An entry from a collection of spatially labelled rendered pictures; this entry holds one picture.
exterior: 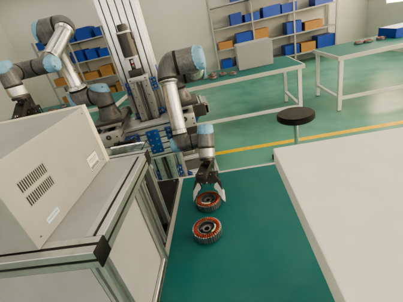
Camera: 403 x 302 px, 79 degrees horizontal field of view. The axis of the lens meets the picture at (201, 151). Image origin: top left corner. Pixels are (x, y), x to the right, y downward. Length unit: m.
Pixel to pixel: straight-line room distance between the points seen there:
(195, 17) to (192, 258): 6.95
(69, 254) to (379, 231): 0.53
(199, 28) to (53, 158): 6.96
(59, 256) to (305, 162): 0.51
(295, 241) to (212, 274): 0.30
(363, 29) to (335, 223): 8.20
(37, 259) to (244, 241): 0.63
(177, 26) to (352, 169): 7.22
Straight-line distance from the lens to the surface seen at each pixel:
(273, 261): 0.89
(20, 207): 0.62
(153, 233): 0.85
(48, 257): 0.62
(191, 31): 7.49
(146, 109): 1.84
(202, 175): 1.01
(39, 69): 1.40
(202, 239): 0.94
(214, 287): 0.86
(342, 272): 0.32
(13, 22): 9.32
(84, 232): 0.62
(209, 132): 1.09
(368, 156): 0.50
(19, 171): 0.63
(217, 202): 1.07
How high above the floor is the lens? 1.46
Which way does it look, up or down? 27 degrees down
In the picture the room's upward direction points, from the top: 14 degrees counter-clockwise
